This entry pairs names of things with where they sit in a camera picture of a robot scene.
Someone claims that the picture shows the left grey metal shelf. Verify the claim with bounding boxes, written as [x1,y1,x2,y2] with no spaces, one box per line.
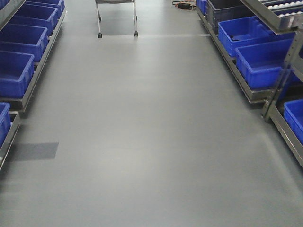
[0,8,67,166]

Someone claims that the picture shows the blue plastic bin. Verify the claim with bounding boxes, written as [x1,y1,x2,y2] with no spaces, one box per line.
[235,39,293,90]
[0,102,11,147]
[0,51,34,98]
[0,24,48,62]
[284,99,303,144]
[218,17,269,57]
[9,4,58,36]

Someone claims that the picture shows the dark navy plastic bin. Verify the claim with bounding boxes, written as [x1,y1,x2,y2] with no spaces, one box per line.
[206,0,253,34]

